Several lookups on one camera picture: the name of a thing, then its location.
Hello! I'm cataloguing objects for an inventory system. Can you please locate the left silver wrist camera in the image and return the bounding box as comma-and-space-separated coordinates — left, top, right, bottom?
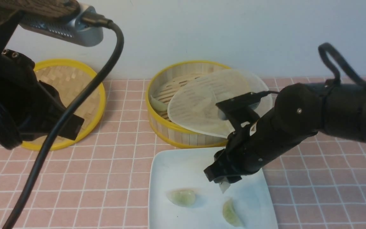
19, 3, 104, 47

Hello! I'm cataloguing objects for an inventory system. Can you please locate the white round steamer liner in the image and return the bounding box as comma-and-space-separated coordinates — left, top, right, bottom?
167, 69, 268, 138

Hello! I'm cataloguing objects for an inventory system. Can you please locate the black camera cable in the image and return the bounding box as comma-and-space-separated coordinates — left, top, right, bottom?
1, 13, 125, 229
253, 42, 366, 96

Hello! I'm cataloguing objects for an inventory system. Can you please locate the right black camera cable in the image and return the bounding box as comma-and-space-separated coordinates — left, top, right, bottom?
253, 42, 366, 96

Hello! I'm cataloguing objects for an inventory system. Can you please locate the right black Piper robot arm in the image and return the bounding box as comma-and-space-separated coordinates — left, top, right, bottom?
204, 80, 366, 184

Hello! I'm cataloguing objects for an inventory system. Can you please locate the yellow-rimmed bamboo steamer lid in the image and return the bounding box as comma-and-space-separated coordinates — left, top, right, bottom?
19, 59, 107, 151

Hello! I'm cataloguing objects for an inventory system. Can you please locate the left black camera cable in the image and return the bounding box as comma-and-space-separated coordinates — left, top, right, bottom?
1, 13, 125, 229

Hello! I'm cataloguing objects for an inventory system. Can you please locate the yellow-rimmed bamboo steamer basket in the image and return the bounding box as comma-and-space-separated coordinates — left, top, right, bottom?
144, 60, 228, 148

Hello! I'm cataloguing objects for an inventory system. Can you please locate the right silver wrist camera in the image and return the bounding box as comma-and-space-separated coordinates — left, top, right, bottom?
215, 92, 263, 128

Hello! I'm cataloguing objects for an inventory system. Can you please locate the white rectangular plate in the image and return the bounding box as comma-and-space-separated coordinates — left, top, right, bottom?
148, 147, 278, 229

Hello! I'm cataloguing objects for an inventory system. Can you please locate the white steamed dumpling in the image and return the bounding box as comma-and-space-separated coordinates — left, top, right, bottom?
218, 181, 231, 194

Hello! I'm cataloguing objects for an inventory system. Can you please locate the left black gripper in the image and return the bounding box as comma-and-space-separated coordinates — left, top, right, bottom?
0, 49, 66, 149

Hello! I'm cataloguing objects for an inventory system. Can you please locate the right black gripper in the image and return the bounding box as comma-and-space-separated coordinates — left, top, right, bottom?
204, 110, 307, 184

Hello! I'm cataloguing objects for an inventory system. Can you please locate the pale green steamed dumpling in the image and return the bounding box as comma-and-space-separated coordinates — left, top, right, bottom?
222, 198, 244, 227

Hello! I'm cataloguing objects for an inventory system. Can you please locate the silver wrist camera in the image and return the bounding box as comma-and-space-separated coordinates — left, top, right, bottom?
215, 92, 263, 128
19, 3, 104, 47

